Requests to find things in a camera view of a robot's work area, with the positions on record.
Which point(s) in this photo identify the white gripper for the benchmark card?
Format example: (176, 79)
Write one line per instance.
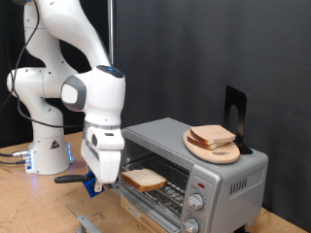
(105, 165)

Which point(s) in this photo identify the metal spatula with blue block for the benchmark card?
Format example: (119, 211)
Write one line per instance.
(73, 178)

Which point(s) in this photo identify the white bread slice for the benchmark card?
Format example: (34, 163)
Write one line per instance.
(144, 179)
(212, 133)
(202, 145)

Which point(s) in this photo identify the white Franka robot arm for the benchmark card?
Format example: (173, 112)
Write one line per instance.
(45, 129)

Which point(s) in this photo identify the wooden box under oven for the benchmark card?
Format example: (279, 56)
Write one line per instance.
(145, 225)

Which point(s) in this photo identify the silver oven knob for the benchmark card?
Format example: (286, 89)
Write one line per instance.
(195, 202)
(191, 226)

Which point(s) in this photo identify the silver toaster oven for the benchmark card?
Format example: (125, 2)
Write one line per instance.
(226, 181)

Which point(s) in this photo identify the wooden cutting board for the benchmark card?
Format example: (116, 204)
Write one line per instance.
(214, 157)

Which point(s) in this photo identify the vertical metal pole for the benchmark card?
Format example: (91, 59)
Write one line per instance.
(111, 32)

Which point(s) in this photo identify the black metal bookend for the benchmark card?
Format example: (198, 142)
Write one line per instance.
(241, 103)

